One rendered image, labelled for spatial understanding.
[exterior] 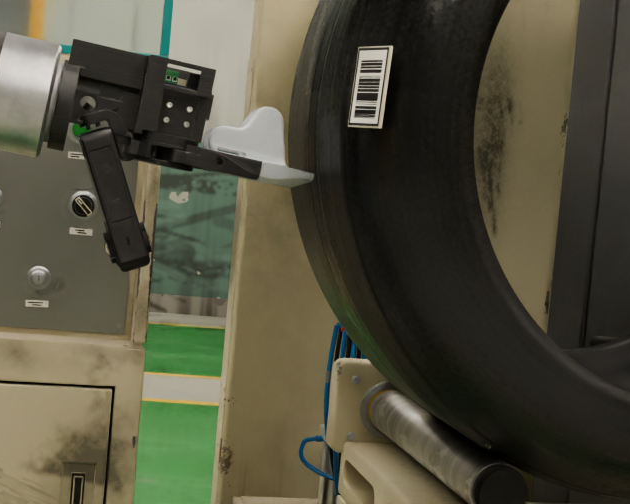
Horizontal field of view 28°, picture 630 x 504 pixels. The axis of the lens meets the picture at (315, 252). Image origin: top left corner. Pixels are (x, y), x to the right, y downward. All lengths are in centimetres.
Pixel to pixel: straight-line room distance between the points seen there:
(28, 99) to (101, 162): 8
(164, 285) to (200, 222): 59
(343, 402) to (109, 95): 48
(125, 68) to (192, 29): 934
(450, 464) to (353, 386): 28
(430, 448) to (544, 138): 42
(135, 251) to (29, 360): 69
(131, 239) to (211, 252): 922
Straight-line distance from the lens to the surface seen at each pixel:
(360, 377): 132
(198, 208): 1019
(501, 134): 138
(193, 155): 97
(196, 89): 99
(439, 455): 110
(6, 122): 97
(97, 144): 99
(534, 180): 139
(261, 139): 100
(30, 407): 167
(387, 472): 121
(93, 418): 168
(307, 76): 108
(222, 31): 1033
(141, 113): 97
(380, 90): 92
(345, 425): 133
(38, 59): 97
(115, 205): 99
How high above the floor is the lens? 113
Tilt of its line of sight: 3 degrees down
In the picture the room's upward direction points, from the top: 5 degrees clockwise
